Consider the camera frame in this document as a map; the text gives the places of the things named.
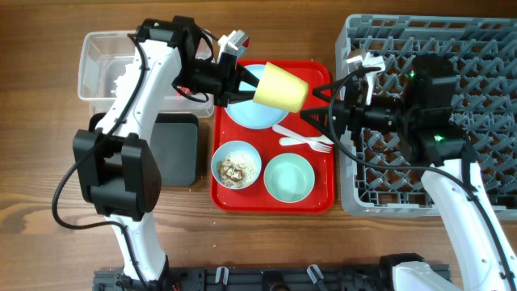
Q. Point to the white plastic spoon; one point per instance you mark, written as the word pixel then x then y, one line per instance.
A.
pixel 289 141

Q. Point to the clear plastic bin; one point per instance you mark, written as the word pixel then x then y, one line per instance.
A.
pixel 104 58

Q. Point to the yellow plastic cup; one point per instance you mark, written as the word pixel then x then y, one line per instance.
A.
pixel 277 88

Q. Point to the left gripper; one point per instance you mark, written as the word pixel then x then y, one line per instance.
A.
pixel 237 73

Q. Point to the grey dishwasher rack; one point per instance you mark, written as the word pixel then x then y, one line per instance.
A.
pixel 483 55

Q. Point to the white plastic fork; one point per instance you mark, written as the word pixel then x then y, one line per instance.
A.
pixel 315 145

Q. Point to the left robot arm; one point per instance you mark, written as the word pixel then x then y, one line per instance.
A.
pixel 162 50

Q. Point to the red snack wrapper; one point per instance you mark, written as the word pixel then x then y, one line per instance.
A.
pixel 182 92

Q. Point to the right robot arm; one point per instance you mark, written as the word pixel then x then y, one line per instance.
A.
pixel 431 144

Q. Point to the green bowl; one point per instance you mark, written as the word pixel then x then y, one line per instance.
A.
pixel 289 178

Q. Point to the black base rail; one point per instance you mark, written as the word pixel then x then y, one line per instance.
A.
pixel 407 271

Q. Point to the black waste tray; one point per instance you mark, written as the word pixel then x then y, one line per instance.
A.
pixel 173 149

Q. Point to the blue bowl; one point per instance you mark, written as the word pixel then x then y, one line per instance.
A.
pixel 230 147

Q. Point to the light blue plate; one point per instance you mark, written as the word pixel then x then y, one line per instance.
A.
pixel 252 115

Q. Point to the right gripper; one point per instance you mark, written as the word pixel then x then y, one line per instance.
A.
pixel 350 115

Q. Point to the white napkin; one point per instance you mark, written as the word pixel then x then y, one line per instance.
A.
pixel 126 83

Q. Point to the rice food leftovers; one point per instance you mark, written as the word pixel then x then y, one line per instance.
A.
pixel 237 170

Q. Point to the red serving tray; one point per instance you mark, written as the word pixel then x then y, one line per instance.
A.
pixel 255 198

